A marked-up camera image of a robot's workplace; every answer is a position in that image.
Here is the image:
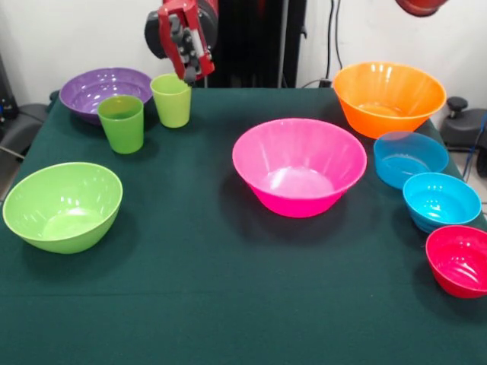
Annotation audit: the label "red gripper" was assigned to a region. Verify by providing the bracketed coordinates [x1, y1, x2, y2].
[158, 0, 216, 84]

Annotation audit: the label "pink bowl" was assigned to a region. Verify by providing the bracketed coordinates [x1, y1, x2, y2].
[231, 118, 368, 219]

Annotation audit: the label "light green cup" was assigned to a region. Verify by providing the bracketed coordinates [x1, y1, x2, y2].
[149, 73, 193, 129]

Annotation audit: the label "dark green cup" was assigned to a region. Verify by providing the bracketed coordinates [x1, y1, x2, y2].
[97, 94, 145, 155]

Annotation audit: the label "purple bowl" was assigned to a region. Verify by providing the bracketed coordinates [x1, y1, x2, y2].
[59, 67, 154, 126]

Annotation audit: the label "green bowl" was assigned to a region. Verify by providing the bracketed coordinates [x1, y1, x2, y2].
[2, 162, 124, 255]

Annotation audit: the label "orange bowl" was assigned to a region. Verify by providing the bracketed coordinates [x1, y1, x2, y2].
[333, 62, 448, 140]

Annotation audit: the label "dark green table cloth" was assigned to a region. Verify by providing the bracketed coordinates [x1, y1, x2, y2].
[0, 87, 487, 365]

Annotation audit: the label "translucent blue bowl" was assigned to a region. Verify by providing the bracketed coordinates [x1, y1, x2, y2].
[372, 131, 450, 190]

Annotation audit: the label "turquoise bowl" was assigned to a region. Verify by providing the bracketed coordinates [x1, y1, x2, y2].
[402, 172, 483, 234]

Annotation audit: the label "red bowl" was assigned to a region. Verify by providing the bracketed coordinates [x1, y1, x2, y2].
[425, 224, 487, 300]

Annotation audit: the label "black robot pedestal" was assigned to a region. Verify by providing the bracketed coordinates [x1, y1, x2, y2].
[197, 0, 308, 89]

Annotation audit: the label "black wall cable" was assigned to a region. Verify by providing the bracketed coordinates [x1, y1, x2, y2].
[327, 0, 343, 73]

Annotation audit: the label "dark grey pedestal leg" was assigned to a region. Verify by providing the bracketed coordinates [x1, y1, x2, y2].
[441, 97, 487, 153]
[0, 103, 49, 160]

